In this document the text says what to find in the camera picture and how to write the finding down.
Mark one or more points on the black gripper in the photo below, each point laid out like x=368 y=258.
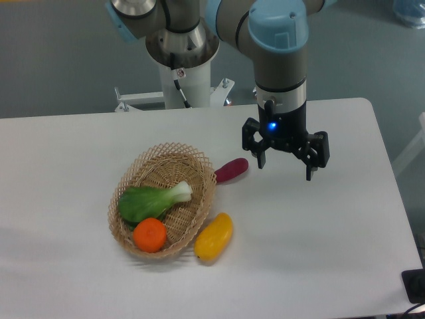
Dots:
x=286 y=132

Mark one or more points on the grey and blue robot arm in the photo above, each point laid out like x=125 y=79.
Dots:
x=182 y=37

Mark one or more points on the woven wicker basket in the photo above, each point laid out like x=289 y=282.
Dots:
x=172 y=182

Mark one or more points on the purple sweet potato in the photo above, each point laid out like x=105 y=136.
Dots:
x=231 y=170

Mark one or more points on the yellow mango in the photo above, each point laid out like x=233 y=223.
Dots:
x=213 y=239

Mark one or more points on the green bok choy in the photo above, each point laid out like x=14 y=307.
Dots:
x=139 y=203

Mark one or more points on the orange fruit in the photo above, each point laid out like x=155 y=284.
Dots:
x=150 y=235

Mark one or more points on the blue object top right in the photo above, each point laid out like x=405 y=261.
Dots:
x=409 y=12

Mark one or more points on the black device at table edge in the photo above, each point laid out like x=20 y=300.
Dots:
x=413 y=281

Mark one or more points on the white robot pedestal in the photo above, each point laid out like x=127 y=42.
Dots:
x=180 y=88

